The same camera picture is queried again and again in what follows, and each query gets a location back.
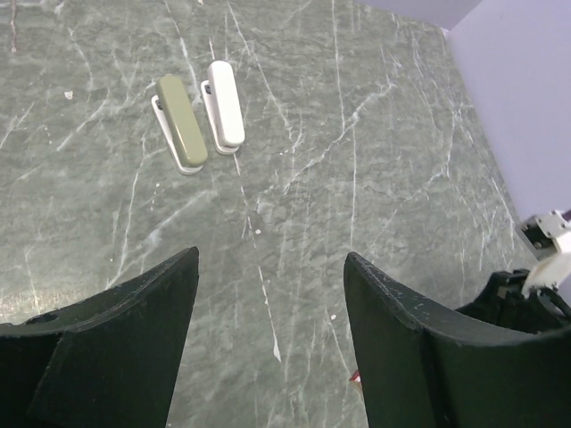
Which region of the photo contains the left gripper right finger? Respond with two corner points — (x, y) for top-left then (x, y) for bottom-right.
(343, 253), (570, 427)

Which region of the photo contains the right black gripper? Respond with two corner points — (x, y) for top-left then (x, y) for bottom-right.
(459, 269), (570, 334)

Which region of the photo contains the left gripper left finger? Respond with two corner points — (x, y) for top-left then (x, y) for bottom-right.
(1, 247), (199, 427)

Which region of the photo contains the olive green stapler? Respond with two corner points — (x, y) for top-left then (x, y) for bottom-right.
(151, 75), (208, 176)

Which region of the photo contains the white stapler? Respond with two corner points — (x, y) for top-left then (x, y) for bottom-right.
(201, 61), (245, 155)

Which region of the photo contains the red white staple box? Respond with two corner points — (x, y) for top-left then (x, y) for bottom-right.
(349, 370), (362, 389)

